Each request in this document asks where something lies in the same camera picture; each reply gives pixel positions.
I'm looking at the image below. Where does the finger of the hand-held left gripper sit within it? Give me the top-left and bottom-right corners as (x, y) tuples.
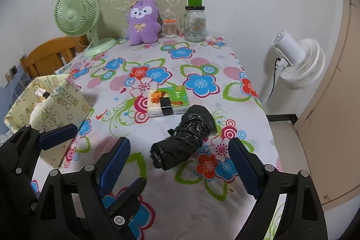
(0, 123), (79, 176)
(102, 177), (147, 231)

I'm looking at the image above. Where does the floral tablecloth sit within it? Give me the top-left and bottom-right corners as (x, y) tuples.
(31, 35), (284, 240)

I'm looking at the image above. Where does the white standing fan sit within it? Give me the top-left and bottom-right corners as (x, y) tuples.
(259, 30), (326, 106)

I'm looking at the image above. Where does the glass jar with green lid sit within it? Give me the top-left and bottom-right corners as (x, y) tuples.
(182, 0), (207, 43)

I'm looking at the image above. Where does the wooden chair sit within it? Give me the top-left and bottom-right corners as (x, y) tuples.
(20, 36), (91, 79)

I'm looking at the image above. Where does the orange white packet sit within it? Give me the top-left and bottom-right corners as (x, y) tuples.
(34, 89), (51, 103)

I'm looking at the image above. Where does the small jar with orange lid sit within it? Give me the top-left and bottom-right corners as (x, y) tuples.
(163, 19), (178, 38)

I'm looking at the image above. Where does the black garbage bag roll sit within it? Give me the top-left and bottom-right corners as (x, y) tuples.
(150, 104), (217, 172)

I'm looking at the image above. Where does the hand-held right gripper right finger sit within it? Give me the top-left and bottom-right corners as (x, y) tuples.
(228, 137), (329, 240)

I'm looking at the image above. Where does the yellow patterned box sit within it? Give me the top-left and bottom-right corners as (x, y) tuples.
(3, 74), (95, 169)

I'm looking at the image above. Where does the beige door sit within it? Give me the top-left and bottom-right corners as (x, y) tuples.
(292, 0), (360, 212)

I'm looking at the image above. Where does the green desk fan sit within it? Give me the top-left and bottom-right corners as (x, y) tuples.
(54, 0), (117, 58)

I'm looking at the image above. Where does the tissue pack with black band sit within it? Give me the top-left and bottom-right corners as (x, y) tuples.
(147, 85), (191, 118)

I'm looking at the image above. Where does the purple plush toy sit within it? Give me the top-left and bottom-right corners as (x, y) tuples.
(126, 0), (164, 46)

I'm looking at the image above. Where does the black fan cable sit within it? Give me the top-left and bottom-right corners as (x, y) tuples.
(270, 58), (282, 101)

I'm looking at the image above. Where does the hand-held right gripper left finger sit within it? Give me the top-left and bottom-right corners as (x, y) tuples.
(34, 137), (132, 240)

